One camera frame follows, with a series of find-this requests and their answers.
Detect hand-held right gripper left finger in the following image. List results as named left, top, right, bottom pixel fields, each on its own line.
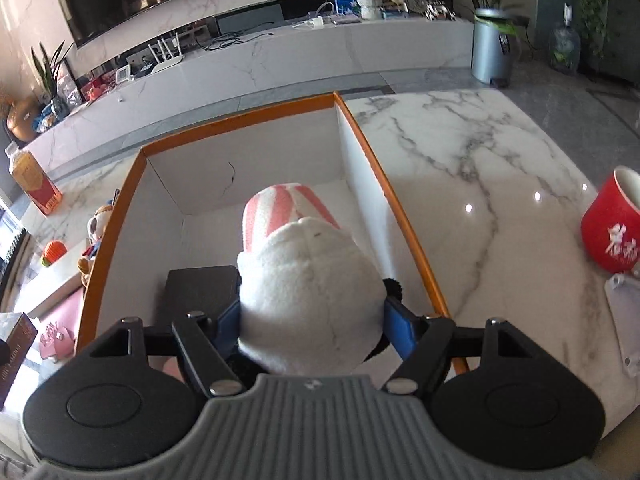
left=90, top=302, right=248, bottom=397

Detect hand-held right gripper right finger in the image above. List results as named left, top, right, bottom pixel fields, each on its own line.
left=382, top=297, right=543, bottom=397

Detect white plush rabbit toy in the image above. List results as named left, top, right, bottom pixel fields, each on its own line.
left=235, top=182, right=403, bottom=376

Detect pink box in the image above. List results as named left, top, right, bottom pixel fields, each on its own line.
left=30, top=287, right=86, bottom=361

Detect orange-rimmed white cardboard box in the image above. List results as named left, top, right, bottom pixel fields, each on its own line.
left=75, top=91, right=471, bottom=376

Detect orange plush toy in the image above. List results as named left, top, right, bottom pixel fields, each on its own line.
left=41, top=240, right=67, bottom=267

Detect brown illustrated box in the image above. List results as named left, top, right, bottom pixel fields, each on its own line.
left=0, top=312, right=38, bottom=411

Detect black flat box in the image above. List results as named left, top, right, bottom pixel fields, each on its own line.
left=159, top=267, right=241, bottom=336

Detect plush dog toy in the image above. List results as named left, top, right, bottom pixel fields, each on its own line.
left=77, top=201, right=116, bottom=286

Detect red cup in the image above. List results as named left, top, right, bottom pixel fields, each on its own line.
left=581, top=165, right=640, bottom=276

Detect black remote control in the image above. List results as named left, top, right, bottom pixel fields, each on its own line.
left=0, top=227, right=28, bottom=286

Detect juice bottle with red label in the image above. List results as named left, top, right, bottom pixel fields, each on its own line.
left=5, top=142, right=63, bottom=217

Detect white router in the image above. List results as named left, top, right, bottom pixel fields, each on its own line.
left=148, top=35, right=186, bottom=75

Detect red gift boxes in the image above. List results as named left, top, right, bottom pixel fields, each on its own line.
left=80, top=72, right=118, bottom=103

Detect white marble TV cabinet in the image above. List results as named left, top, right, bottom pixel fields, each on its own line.
left=22, top=2, right=476, bottom=181

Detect silver trash can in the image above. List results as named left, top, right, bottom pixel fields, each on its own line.
left=471, top=8, right=516, bottom=87

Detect bronze vase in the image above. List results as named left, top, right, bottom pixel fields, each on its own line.
left=6, top=97, right=43, bottom=143

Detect potted plant with sword leaves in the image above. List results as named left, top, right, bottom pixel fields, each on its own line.
left=30, top=42, right=76, bottom=111

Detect metal trinkets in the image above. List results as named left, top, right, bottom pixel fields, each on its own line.
left=407, top=0, right=457, bottom=22

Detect long-leaf potted plant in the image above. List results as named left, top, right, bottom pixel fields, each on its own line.
left=442, top=0, right=538, bottom=53

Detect clear water jug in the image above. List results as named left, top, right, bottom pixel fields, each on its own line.
left=549, top=25, right=582, bottom=73

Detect black cables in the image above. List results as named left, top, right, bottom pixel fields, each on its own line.
left=200, top=32, right=273, bottom=52

